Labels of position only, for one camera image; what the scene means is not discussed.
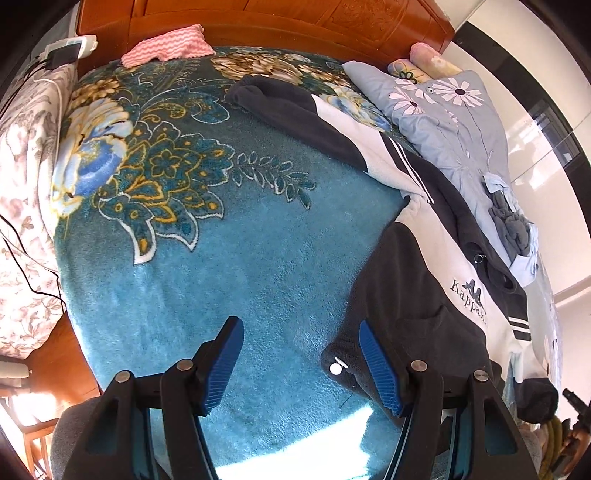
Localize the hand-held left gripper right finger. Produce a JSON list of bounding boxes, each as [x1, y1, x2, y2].
[[359, 320, 539, 480]]

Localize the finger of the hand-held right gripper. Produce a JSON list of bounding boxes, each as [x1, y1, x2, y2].
[[562, 388, 591, 418]]

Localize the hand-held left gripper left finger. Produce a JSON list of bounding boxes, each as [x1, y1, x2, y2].
[[65, 316, 245, 480]]

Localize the mustard knit garment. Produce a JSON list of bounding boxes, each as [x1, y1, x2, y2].
[[538, 418, 567, 477]]

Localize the dark fleece jacket white panels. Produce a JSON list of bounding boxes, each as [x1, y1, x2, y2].
[[226, 74, 560, 423]]

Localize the teal floral plush blanket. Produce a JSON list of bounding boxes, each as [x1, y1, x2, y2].
[[48, 46, 462, 474]]

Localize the light blue shirt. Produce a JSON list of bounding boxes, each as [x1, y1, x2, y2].
[[482, 173, 542, 283]]

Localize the grey crumpled garment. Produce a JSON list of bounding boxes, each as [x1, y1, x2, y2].
[[482, 180, 533, 269]]

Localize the wooden chair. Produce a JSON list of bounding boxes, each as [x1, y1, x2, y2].
[[0, 388, 61, 480]]

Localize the light blue daisy quilt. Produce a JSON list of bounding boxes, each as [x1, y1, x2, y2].
[[342, 60, 565, 384]]

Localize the white wardrobe black stripe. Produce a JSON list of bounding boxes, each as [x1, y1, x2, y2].
[[443, 0, 591, 306]]

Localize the beige floral quilt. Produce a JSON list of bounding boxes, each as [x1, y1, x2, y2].
[[0, 62, 78, 361]]

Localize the pink floral pillow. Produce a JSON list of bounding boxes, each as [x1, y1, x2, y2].
[[387, 41, 462, 85]]

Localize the pink striped cloth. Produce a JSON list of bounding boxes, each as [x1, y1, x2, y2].
[[121, 24, 214, 68]]

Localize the wooden bed headboard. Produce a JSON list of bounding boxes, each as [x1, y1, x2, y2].
[[74, 0, 456, 75]]

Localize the white power strip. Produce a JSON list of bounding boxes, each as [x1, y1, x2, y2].
[[44, 34, 99, 61]]

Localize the black charger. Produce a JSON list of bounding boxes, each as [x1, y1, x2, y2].
[[44, 46, 80, 71]]

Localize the wooden bed side rail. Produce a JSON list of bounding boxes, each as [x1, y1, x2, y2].
[[28, 314, 103, 408]]

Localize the black cable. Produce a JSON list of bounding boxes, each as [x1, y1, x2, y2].
[[0, 217, 68, 317], [0, 60, 49, 118]]

